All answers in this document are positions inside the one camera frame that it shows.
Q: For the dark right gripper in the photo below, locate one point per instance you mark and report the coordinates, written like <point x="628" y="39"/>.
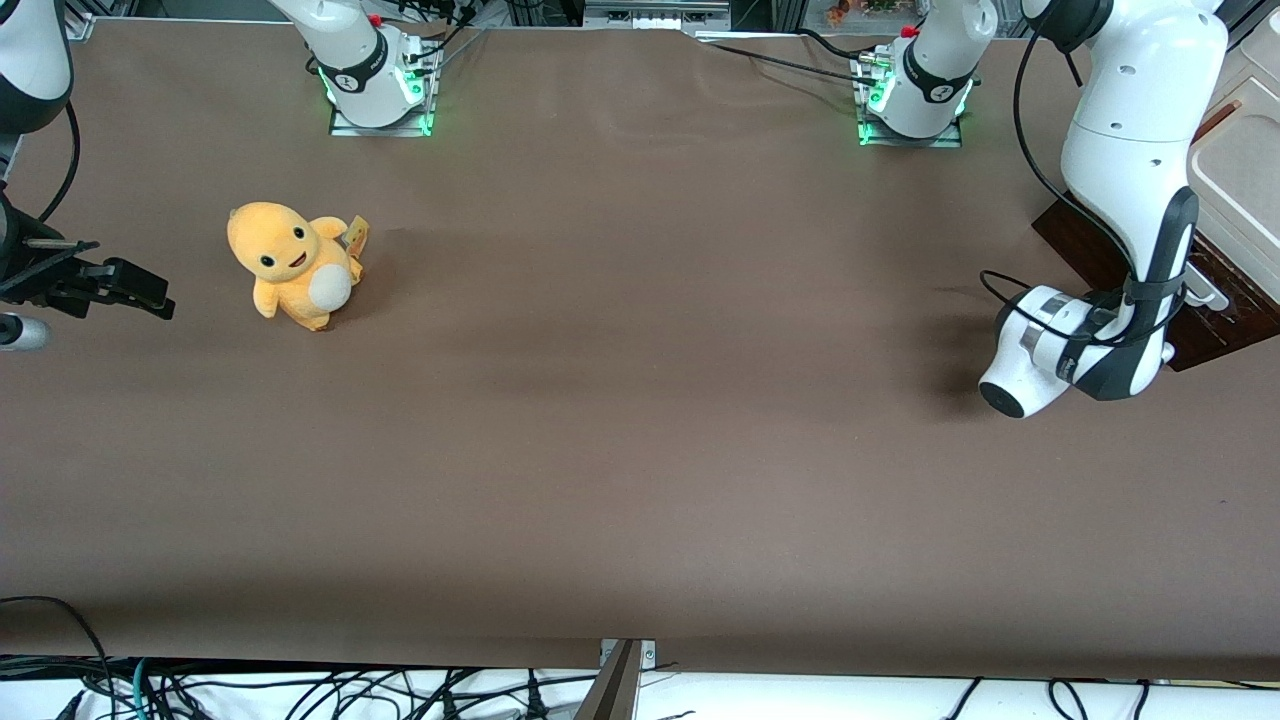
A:
<point x="22" y="272"/>

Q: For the dark brown wooden drawer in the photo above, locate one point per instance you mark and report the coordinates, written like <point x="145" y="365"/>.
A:
<point x="1250" y="305"/>

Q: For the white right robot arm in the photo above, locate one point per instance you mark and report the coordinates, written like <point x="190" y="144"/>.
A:
<point x="360" y="60"/>

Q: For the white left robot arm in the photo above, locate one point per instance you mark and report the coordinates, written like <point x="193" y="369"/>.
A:
<point x="1130" y="120"/>

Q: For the yellow plush toy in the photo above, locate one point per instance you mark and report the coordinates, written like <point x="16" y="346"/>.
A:
<point x="290" y="260"/>

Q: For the yellow paper plush tag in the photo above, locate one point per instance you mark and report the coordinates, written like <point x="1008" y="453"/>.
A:
<point x="357" y="232"/>

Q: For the brown table cover sheet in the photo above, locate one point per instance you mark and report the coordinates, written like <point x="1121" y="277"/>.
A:
<point x="640" y="400"/>

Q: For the grey background device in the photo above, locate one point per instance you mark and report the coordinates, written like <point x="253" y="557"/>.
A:
<point x="655" y="15"/>

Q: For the orange background object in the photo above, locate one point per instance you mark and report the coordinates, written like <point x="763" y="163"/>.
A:
<point x="838" y="12"/>

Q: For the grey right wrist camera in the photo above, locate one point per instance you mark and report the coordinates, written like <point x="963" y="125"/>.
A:
<point x="20" y="333"/>

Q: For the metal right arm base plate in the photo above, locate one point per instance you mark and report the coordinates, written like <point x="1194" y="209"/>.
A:
<point x="400" y="131"/>

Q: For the silver metal bracket plate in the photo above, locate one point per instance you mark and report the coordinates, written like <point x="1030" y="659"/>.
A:
<point x="648" y="652"/>

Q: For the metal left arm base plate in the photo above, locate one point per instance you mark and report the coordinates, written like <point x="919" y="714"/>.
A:
<point x="940" y="141"/>

